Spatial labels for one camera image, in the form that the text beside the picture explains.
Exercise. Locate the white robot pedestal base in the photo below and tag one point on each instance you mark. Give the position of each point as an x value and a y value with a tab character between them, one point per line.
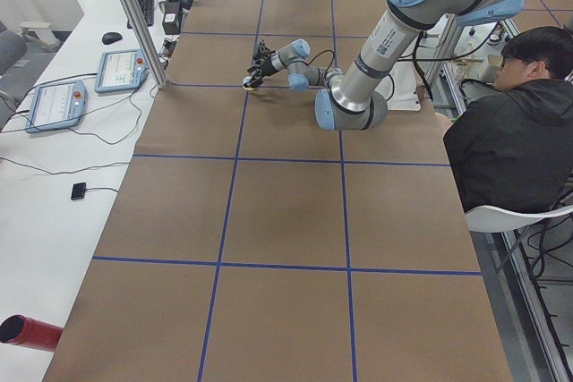
399	88

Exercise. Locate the blue teach pendant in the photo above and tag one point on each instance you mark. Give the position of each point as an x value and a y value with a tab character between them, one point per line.
121	71
56	106

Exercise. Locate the black keyboard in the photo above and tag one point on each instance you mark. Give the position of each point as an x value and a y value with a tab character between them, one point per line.
147	10

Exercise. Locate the blue white call bell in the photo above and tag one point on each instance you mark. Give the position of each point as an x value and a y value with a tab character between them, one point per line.
249	86

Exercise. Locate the near blue teach pendant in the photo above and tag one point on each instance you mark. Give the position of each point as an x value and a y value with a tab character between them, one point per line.
56	106

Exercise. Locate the aluminium frame post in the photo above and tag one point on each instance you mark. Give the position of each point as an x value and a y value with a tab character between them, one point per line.
135	17

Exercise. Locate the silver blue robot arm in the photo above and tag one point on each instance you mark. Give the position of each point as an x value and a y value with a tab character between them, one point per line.
350	100

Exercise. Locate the small black puck device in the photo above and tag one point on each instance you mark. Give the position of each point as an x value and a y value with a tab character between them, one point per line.
78	191

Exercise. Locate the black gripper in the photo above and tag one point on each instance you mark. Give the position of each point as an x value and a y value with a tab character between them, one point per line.
268	66

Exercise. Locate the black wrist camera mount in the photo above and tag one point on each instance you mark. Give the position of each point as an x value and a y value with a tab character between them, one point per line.
262	53

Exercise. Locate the black computer mouse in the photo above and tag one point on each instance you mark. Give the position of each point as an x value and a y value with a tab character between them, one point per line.
111	37

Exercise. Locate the red cylinder tube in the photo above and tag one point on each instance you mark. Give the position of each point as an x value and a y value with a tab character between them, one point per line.
30	333

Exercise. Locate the black power adapter box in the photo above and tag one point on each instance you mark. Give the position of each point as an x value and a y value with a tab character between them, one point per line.
172	18

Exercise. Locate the white plastic chair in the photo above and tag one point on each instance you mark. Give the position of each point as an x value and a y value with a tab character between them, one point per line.
490	219

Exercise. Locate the grey office chair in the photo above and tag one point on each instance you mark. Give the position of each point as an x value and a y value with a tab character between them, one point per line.
14	79

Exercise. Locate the seated person in black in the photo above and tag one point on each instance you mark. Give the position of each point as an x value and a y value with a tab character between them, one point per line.
512	149

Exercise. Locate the far blue teach pendant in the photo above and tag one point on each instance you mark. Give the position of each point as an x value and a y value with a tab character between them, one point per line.
121	71

